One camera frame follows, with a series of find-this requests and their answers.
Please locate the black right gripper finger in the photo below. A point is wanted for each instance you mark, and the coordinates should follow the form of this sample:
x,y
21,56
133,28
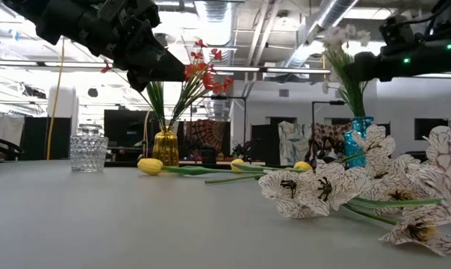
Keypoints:
x,y
363,60
365,73

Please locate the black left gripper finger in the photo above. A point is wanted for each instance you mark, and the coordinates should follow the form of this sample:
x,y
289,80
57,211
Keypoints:
x,y
167,69
139,81

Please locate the amber glass vase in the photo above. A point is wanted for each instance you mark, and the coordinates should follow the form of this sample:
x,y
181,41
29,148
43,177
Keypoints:
x,y
165,147

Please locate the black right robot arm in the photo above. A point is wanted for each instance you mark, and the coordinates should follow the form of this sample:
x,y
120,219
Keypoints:
x,y
442,60

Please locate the blue glass vase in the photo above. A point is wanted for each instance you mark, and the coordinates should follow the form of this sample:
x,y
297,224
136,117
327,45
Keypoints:
x,y
354,149

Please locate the clear textured glass vase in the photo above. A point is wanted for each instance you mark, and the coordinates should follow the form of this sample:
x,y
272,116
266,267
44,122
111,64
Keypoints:
x,y
88,153

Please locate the black pipe stand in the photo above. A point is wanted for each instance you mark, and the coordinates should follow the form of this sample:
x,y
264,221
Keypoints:
x,y
335,102

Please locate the black monitor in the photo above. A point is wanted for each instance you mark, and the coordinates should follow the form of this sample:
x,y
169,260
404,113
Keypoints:
x,y
126,127

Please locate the long ceiling light bar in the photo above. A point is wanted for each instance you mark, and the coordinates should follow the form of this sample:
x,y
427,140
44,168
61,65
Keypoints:
x,y
296,70

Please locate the brown spotted fabric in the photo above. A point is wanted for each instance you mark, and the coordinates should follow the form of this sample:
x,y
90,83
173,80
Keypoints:
x,y
330,136

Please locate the red patterned fabric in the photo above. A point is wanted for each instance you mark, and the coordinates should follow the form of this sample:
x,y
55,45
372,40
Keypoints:
x,y
207,132

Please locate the white teal patterned fabric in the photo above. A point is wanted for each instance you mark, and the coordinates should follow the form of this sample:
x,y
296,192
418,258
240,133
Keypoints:
x,y
292,142

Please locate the black partition panel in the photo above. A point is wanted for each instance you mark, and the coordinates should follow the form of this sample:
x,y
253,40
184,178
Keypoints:
x,y
39,138

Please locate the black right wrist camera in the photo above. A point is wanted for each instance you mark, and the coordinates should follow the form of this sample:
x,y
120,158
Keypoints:
x,y
397,35

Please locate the silver air duct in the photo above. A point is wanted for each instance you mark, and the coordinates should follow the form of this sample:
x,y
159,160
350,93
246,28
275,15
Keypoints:
x,y
333,15

